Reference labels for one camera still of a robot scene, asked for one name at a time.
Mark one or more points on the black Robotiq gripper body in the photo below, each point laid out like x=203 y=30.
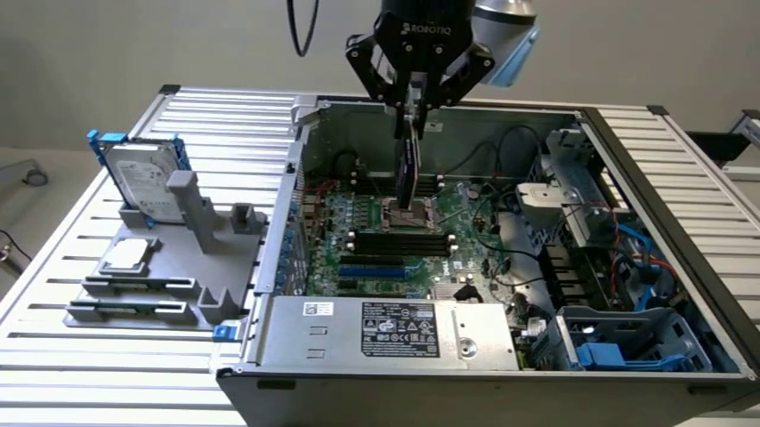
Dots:
x=425 y=31

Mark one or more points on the black graphics card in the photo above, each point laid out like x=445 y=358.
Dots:
x=409 y=169

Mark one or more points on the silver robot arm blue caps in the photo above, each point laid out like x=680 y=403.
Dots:
x=511 y=40

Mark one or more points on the black RAM slot bank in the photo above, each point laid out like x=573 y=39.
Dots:
x=374 y=182
x=404 y=242

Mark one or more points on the silver metal drive cage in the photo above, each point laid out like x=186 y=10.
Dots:
x=573 y=191

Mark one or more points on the green motherboard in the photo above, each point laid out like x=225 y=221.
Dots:
x=464 y=222

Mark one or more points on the CPU socket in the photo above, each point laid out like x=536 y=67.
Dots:
x=425 y=220

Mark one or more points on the black expansion slot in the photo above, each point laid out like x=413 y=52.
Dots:
x=372 y=260

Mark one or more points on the hard disk in blue carrier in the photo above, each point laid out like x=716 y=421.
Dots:
x=139 y=178

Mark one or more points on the blue expansion slot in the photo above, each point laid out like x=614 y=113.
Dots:
x=372 y=271

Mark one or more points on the grey parts rack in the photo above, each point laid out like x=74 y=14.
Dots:
x=238 y=258

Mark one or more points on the silver chipset heatsink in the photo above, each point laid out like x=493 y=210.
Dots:
x=455 y=293

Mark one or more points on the silver CPU chip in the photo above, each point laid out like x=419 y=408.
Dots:
x=127 y=253

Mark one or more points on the silver power supply unit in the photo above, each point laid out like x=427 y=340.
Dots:
x=333 y=329

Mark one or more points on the grey caster wheel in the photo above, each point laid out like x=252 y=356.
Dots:
x=33 y=175

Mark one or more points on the green RAM stick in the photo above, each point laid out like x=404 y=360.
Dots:
x=139 y=282
x=125 y=306

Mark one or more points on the blue case latch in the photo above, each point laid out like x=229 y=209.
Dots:
x=226 y=333

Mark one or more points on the blue-grey disk bay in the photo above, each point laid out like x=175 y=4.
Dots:
x=630 y=338

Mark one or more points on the open black PC case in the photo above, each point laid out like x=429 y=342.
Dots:
x=475 y=400

